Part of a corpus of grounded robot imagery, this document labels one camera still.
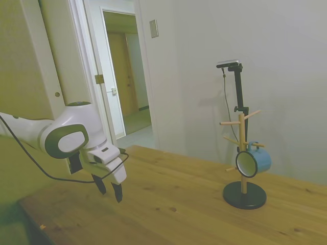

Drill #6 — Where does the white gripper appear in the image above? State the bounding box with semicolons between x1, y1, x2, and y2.
81;153;128;204

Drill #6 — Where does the blue enamel mug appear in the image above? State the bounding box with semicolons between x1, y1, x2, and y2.
235;141;272;179

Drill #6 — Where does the wooden mug tree black base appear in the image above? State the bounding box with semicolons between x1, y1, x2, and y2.
219;109;267;210

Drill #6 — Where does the brown wooden hallway door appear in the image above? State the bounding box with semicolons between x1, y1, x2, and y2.
107;32;140;111

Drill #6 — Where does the cream open door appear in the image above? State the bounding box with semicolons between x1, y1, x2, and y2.
20;0;97;120

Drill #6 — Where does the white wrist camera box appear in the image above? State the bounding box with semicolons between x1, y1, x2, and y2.
87;145;121;165

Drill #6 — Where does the black wall-mounted box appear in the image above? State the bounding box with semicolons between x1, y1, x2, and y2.
68;152;83;175

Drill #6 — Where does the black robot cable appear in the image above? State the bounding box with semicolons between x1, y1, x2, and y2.
0;114;130;184

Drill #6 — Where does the white door frame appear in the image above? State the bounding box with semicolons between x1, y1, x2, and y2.
83;0;155;148

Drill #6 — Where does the thin black camera cable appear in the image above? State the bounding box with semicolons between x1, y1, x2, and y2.
221;67;241;154

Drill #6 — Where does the black camera stand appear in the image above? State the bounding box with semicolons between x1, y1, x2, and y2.
227;64;251;145

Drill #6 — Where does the grey wall switch plate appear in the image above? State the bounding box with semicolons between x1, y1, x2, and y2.
149;19;159;39

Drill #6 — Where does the grey exterior camera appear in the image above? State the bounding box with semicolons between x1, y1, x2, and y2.
216;59;242;69

